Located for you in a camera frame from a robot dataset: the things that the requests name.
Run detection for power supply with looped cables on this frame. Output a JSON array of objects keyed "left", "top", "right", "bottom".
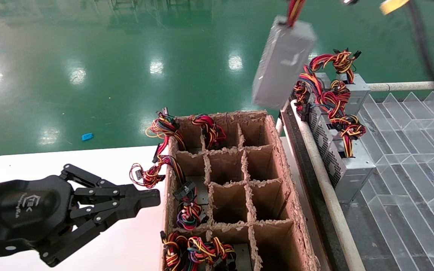
[{"left": 129, "top": 154, "right": 186, "bottom": 189}]

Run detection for yellow cable label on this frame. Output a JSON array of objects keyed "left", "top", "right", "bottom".
[{"left": 380, "top": 0, "right": 410, "bottom": 15}]

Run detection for power supply, red-yellow coiled cables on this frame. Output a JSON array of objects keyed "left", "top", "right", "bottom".
[{"left": 160, "top": 230, "right": 188, "bottom": 271}]

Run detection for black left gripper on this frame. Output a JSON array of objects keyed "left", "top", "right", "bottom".
[{"left": 0, "top": 175, "right": 161, "bottom": 268}]

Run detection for grey power supply, red cables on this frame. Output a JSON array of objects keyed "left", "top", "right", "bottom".
[{"left": 309, "top": 48, "right": 371, "bottom": 115}]

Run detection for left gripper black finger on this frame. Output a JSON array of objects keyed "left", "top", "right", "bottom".
[{"left": 60, "top": 164, "right": 161, "bottom": 206}]

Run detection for power supply, blue-red-yellow cables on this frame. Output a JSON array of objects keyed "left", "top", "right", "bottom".
[{"left": 294, "top": 65, "right": 330, "bottom": 110}]

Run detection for power supply with hanging cables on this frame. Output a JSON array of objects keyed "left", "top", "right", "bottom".
[{"left": 145, "top": 107, "right": 188, "bottom": 164}]

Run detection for long white pipe rail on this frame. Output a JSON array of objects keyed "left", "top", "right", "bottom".
[{"left": 290, "top": 100, "right": 366, "bottom": 271}]

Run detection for brown cardboard divider box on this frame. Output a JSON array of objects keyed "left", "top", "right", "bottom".
[{"left": 160, "top": 110, "right": 321, "bottom": 271}]

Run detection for short white pipe rail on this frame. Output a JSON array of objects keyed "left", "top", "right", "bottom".
[{"left": 275, "top": 109, "right": 290, "bottom": 138}]

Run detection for power supply, multicolour bundled cables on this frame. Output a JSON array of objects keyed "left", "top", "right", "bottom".
[{"left": 187, "top": 236, "right": 253, "bottom": 271}]

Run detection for power supply, red-yellow twisted cables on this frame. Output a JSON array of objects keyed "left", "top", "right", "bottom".
[{"left": 190, "top": 114, "right": 227, "bottom": 150}]

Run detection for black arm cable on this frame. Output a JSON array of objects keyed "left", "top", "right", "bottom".
[{"left": 405, "top": 0, "right": 434, "bottom": 108}]

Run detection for grey mesh-sided power supply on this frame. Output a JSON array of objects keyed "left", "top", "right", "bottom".
[{"left": 301, "top": 79, "right": 376, "bottom": 204}]

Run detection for power supply with black connector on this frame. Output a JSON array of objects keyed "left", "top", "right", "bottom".
[{"left": 173, "top": 176, "right": 210, "bottom": 231}]

